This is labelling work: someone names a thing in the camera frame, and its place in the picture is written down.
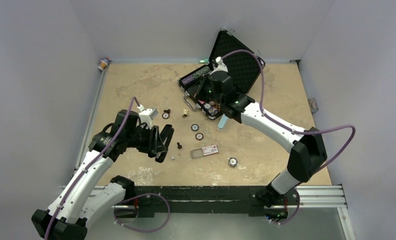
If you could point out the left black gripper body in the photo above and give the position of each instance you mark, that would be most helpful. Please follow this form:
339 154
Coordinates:
146 139

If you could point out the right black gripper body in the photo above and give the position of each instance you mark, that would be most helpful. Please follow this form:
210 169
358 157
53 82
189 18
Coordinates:
219 98

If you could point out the light blue stapler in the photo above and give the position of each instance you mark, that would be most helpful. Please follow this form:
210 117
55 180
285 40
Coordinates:
222 122

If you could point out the red white staple box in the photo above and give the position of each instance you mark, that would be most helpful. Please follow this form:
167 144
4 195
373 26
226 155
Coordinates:
204 151

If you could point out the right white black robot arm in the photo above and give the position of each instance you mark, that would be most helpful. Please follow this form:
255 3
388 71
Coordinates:
305 147

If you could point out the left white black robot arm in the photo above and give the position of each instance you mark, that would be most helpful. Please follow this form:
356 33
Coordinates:
74 211

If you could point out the brown poker chip left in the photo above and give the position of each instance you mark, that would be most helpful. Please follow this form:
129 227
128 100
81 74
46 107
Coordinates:
165 115

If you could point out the brown poker chip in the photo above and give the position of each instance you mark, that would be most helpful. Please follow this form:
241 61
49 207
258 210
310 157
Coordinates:
165 115
199 136

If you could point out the blue poker chip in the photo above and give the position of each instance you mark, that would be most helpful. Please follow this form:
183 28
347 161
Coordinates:
195 127

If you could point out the black poker chip case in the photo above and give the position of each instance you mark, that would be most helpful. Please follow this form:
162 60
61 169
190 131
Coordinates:
244 66

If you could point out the brown poker chip middle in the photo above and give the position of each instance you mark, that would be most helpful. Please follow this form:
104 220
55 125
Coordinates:
199 136

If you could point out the small orange bottle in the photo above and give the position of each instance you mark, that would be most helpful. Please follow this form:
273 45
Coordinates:
104 63

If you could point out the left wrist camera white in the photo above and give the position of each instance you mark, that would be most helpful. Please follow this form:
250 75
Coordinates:
146 116

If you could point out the chip stack by wall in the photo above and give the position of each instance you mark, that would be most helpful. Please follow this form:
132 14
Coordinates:
313 105

